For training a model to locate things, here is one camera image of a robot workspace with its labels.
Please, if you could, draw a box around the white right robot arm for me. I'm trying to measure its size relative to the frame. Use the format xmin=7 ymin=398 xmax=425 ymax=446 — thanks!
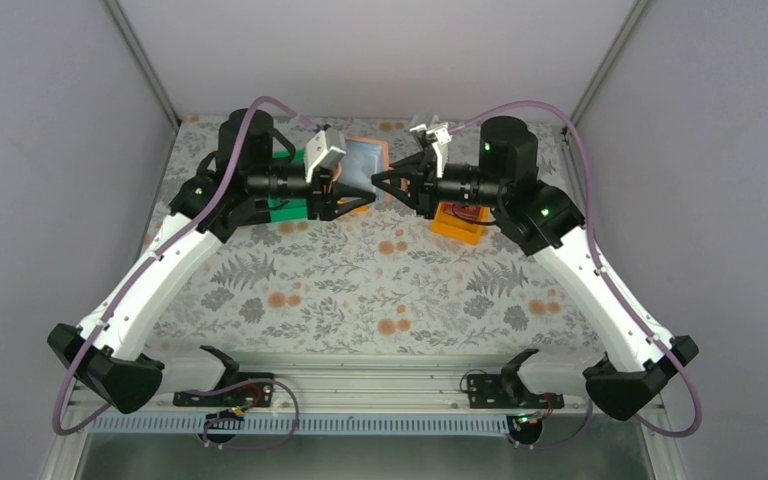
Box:
xmin=371 ymin=116 xmax=699 ymax=421

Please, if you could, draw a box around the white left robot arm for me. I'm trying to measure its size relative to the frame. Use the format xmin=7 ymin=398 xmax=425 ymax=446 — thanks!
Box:
xmin=48 ymin=108 xmax=376 ymax=414

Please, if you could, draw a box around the yellow storage bin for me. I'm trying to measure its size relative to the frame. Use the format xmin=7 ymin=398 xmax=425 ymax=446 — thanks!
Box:
xmin=339 ymin=201 xmax=370 ymax=214

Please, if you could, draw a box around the green storage bin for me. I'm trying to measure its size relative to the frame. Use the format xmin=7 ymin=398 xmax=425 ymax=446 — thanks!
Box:
xmin=267 ymin=149 xmax=307 ymax=223

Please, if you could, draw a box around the orange storage bin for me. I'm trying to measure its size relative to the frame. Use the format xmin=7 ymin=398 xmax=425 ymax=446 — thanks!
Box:
xmin=431 ymin=203 xmax=492 ymax=245

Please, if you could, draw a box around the floral tablecloth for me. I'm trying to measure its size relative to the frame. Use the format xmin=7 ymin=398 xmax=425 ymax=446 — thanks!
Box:
xmin=147 ymin=197 xmax=600 ymax=355

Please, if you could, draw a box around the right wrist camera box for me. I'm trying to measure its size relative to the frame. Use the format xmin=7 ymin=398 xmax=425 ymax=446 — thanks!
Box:
xmin=408 ymin=114 xmax=452 ymax=178

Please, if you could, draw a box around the aluminium mounting rail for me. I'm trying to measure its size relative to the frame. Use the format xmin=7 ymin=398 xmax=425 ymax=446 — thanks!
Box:
xmin=69 ymin=351 xmax=667 ymax=439

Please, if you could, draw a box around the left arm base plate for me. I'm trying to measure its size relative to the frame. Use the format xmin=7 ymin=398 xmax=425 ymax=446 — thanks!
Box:
xmin=172 ymin=372 xmax=275 ymax=409

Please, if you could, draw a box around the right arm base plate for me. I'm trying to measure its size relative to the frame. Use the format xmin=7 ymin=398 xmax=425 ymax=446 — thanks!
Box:
xmin=462 ymin=373 xmax=565 ymax=410

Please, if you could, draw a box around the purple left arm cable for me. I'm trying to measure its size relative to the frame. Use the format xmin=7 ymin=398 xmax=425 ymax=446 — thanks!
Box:
xmin=51 ymin=96 xmax=319 ymax=437

